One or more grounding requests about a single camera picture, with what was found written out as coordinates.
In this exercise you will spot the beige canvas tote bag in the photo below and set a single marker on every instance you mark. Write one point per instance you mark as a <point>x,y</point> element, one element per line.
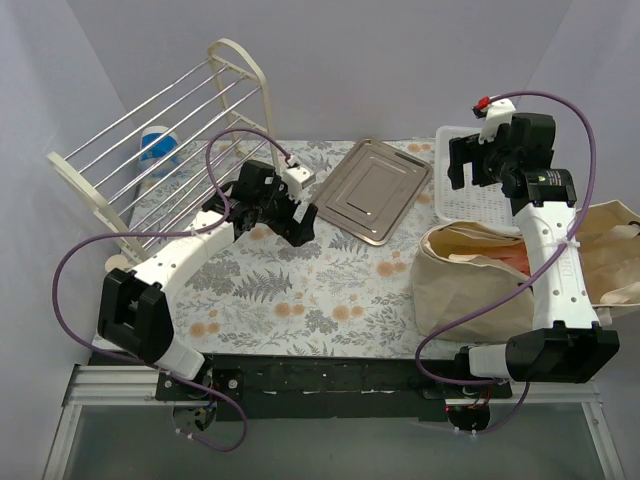
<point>450,278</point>

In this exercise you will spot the pink plastic grocery bag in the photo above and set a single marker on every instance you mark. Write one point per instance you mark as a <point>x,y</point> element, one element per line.
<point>514,255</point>

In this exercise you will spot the steel tray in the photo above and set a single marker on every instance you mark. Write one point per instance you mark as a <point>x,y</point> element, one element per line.
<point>371,190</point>

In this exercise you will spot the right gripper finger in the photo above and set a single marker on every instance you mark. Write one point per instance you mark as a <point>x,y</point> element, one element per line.
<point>460,153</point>
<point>480,160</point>

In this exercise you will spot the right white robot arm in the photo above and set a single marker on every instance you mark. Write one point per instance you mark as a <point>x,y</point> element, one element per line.
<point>566,343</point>

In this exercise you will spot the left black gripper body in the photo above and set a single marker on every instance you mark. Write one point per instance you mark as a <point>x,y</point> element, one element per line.
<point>279,209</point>

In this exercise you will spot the aluminium frame rail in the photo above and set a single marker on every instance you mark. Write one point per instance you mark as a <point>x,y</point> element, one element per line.
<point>111,385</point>

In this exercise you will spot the grey soap dispenser bottle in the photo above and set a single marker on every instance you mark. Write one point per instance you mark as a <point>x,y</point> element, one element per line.
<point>118,261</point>

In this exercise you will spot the cream metal shoe rack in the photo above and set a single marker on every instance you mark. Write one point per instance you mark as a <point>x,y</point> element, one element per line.
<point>147,171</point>

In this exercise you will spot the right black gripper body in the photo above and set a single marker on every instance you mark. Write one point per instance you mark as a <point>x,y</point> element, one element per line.
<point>473,157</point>

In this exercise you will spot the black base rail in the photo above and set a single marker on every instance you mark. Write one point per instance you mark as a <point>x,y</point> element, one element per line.
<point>289,387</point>

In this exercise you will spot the floral table mat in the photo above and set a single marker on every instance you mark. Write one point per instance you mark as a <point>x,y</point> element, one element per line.
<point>334,296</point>

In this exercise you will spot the white plastic basket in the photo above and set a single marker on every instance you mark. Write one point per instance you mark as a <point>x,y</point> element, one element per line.
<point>484,205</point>

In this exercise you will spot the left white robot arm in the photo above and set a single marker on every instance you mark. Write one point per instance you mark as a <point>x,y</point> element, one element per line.
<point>135,308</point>

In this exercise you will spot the blue white container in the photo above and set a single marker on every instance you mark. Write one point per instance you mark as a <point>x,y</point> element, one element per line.
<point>155,154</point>

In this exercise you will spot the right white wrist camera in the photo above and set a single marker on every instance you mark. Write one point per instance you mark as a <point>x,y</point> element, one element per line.
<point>494,113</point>

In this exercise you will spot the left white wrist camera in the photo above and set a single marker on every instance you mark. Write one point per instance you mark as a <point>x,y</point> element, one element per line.
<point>297,178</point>

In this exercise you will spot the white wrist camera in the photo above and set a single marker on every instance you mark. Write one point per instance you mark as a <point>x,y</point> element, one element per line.
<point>297,178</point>
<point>494,113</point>

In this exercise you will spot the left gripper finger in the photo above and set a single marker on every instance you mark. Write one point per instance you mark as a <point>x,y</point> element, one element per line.
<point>305,226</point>
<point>295,233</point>

